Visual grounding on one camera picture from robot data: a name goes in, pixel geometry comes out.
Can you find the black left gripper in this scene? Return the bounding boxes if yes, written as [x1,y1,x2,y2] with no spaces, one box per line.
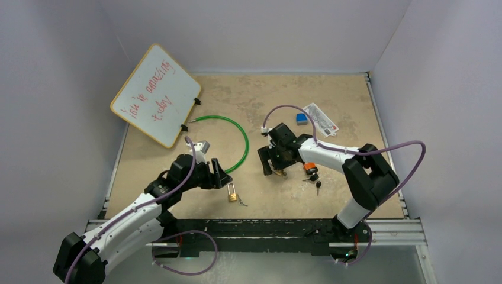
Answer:
[180,158,231,192]

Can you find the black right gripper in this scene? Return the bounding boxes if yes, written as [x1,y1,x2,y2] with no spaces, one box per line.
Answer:
[258,143,297,176]

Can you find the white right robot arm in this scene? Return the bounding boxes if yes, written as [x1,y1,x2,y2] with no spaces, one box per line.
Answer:
[258,123,400,241]

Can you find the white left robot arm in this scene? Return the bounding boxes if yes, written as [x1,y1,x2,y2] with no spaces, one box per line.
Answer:
[53,154,233,283]

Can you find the orange black lock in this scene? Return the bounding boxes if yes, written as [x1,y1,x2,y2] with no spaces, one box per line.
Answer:
[303,163,318,176]

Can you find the black-headed keys bunch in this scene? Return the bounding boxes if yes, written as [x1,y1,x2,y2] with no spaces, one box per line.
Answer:
[304,173,322,196]

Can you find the blue whiteboard eraser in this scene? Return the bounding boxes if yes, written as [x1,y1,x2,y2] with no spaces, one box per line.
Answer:
[295,113,309,125]

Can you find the white printed card package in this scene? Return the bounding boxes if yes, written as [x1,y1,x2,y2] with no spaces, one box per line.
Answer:
[303,103,339,137]

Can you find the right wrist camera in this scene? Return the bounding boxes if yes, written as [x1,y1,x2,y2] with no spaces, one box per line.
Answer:
[260,126,273,137]

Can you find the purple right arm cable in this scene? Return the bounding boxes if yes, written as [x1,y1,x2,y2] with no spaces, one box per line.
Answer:
[262,104,427,220]

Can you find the green cable lock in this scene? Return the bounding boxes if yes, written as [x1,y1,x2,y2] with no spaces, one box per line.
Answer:
[188,114,250,173]

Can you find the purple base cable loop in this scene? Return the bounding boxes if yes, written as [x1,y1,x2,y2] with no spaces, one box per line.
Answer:
[152,226,221,276]

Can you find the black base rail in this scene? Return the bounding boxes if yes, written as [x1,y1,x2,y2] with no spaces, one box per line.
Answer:
[163,218,371,260]

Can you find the whiteboard with orange frame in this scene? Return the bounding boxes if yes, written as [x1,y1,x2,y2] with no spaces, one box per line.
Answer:
[110,43,202,148]

